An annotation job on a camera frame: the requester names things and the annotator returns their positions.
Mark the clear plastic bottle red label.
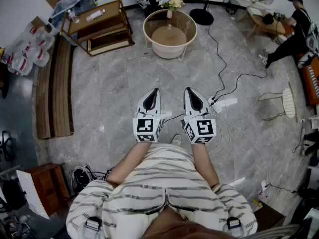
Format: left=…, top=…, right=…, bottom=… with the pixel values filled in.
left=85, top=8, right=106, bottom=22

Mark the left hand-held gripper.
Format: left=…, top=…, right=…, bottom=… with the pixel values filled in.
left=132, top=88, right=166, bottom=143

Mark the white power strip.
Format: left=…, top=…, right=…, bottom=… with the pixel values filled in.
left=207, top=96, right=238, bottom=114

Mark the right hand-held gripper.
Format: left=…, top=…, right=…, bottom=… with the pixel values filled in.
left=183, top=87, right=217, bottom=144

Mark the clear plastic bottle white cap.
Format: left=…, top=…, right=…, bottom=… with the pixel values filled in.
left=66, top=8, right=81, bottom=24

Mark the pink vase with flowers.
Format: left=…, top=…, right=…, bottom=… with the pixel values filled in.
left=159, top=0, right=185, bottom=19

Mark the white wire chair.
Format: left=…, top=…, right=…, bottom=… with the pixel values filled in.
left=257, top=81, right=299, bottom=123

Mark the brown striped rug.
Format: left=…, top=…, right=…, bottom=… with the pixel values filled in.
left=31, top=35, right=75, bottom=140

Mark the black office chair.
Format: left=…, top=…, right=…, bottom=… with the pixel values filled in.
left=0, top=130, right=17, bottom=163

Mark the person's striped white shirt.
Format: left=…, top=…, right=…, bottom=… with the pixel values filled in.
left=65, top=143, right=258, bottom=239

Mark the person's right forearm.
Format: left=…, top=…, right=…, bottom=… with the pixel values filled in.
left=190, top=143, right=221, bottom=189

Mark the black power cable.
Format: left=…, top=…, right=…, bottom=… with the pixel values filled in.
left=206, top=23, right=269, bottom=102

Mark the white power adapter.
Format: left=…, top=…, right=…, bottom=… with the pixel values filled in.
left=258, top=179, right=271, bottom=198

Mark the wooden shelf trolley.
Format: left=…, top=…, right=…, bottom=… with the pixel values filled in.
left=59, top=0, right=136, bottom=57

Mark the person's beige shoe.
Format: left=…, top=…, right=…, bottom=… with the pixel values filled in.
left=170, top=134, right=183, bottom=146

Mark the person's left forearm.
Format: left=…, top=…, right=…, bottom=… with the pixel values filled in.
left=106, top=141, right=151, bottom=189

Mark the black bag with cables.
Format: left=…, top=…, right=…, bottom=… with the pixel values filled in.
left=70, top=165, right=101, bottom=197

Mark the round glass coffee table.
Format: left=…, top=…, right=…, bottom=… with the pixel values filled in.
left=142, top=8, right=198, bottom=62

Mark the red-brown wooden cabinet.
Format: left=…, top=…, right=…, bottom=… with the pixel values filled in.
left=23, top=162, right=71, bottom=217

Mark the clear water jug red label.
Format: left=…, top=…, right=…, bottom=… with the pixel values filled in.
left=26, top=45, right=51, bottom=68
left=6, top=55, right=34, bottom=76
left=29, top=25, right=56, bottom=50
left=9, top=36, right=33, bottom=57

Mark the orange sofa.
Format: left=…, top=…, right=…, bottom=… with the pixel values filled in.
left=296, top=53, right=319, bottom=107

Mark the white board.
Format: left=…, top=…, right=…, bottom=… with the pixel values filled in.
left=15, top=169, right=51, bottom=220

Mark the black standing fan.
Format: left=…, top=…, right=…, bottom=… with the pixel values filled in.
left=189, top=0, right=240, bottom=26

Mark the light wooden side table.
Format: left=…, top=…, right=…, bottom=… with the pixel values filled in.
left=246, top=5, right=287, bottom=39

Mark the grey shoulder strap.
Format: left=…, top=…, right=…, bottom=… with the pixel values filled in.
left=225, top=216, right=243, bottom=238
left=84, top=216, right=103, bottom=239

